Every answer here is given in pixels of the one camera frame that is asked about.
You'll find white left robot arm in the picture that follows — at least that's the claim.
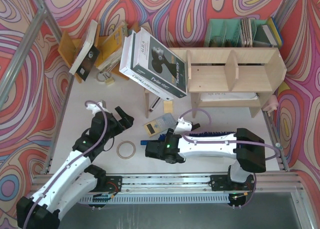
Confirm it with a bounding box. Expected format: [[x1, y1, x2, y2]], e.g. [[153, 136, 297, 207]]
[[16, 100, 134, 229]]

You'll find pink pig figurine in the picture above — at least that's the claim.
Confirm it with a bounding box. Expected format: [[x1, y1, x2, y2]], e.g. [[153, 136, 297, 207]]
[[262, 94, 279, 116]]

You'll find yellow paperback book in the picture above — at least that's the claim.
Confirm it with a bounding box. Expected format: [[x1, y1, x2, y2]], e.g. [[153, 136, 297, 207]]
[[96, 22, 128, 72]]

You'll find blue cover book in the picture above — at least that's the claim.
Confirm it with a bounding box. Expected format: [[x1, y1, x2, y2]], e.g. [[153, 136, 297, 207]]
[[263, 16, 284, 49]]

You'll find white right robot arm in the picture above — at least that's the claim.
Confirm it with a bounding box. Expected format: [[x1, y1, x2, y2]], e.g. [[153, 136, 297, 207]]
[[145, 118, 266, 183]]

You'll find light wooden bookshelf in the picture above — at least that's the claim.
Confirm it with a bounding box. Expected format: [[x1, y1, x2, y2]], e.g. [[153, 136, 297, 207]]
[[171, 47, 287, 118]]

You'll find brass padlock with ring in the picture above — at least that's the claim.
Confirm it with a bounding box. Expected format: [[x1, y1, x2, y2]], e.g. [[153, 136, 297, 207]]
[[95, 72, 115, 86]]

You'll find large Twins story book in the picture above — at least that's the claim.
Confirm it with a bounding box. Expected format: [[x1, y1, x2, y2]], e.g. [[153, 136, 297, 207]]
[[133, 28, 188, 98]]

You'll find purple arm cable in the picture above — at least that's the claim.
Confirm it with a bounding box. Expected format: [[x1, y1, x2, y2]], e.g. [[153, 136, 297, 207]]
[[23, 100, 110, 227], [180, 108, 282, 162]]

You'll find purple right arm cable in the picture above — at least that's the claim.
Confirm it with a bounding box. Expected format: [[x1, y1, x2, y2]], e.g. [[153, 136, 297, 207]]
[[180, 108, 282, 162]]

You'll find black white pen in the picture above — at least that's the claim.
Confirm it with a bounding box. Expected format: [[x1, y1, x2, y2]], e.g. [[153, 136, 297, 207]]
[[148, 97, 162, 113]]

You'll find tape roll ring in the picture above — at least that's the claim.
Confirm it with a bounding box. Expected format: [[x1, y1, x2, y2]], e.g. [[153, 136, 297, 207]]
[[116, 140, 137, 160]]

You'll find blue microfiber duster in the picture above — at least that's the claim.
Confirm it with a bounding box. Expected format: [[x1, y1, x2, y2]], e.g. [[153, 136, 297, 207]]
[[139, 130, 237, 146]]

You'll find teal file organizer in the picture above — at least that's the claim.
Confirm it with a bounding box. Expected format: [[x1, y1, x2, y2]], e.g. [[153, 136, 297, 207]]
[[204, 18, 278, 48]]

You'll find yellow sticky note pad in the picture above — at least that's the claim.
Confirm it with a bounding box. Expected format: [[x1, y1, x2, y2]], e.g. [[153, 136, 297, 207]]
[[163, 100, 174, 114]]

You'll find small wooden stand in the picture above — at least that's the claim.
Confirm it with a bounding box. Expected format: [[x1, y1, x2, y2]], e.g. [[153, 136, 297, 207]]
[[143, 89, 150, 119]]

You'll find white Ciokladfabriken book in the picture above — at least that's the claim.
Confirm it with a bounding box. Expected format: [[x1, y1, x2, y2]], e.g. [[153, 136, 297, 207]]
[[119, 31, 174, 101]]

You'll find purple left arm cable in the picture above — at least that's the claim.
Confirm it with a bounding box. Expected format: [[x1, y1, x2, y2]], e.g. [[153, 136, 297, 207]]
[[23, 100, 110, 227]]

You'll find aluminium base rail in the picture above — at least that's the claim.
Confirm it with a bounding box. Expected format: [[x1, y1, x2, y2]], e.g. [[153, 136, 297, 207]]
[[32, 172, 305, 197]]

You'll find black cover white book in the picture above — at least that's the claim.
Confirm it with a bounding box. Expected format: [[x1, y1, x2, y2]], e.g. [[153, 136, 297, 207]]
[[69, 19, 100, 81]]

